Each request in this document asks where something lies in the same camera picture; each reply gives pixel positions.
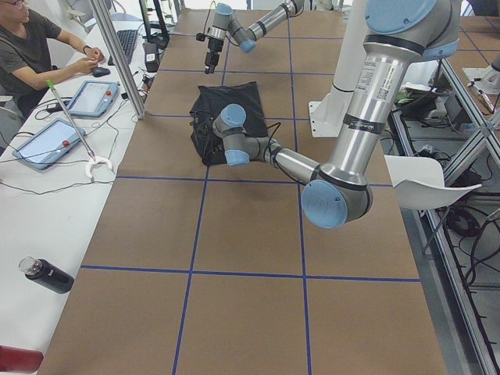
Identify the brown paper table cover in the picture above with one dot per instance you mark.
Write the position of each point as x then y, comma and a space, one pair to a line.
215, 270

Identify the aluminium frame post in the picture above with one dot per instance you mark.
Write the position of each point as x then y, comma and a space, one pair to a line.
112, 42

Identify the black graphic t-shirt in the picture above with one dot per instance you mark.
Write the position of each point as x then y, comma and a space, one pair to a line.
238, 101

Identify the far blue teach pendant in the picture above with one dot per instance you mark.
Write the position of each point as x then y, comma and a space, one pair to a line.
93, 98

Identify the blue teach pendant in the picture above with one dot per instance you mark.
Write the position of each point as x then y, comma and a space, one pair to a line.
93, 98
47, 146

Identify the near blue teach pendant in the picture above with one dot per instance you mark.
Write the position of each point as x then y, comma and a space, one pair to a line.
47, 146

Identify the seated person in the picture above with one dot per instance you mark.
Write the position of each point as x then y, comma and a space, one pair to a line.
26, 65

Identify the black keyboard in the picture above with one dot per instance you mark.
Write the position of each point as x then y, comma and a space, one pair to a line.
128, 40

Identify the black computer mouse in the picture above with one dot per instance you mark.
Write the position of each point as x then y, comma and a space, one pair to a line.
100, 72

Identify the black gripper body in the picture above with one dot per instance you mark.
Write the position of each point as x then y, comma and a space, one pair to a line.
203, 137
213, 47

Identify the red bottle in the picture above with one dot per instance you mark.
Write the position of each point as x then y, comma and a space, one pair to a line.
19, 360

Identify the black box on table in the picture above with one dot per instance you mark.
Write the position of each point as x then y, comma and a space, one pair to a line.
151, 57

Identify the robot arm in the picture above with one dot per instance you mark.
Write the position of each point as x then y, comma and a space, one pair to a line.
399, 33
226, 25

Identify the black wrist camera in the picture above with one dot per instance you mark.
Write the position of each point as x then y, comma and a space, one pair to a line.
202, 126
201, 37

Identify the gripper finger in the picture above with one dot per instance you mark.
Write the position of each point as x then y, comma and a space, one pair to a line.
214, 60
208, 63

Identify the white plastic chair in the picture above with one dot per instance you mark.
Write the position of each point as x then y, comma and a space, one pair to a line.
419, 183

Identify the reacher grabber tool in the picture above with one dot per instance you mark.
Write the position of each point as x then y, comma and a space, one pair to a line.
94, 159

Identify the white camera mast base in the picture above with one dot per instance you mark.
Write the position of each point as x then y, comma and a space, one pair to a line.
326, 117

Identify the black insulated bottle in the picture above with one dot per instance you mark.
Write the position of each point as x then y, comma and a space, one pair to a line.
47, 275

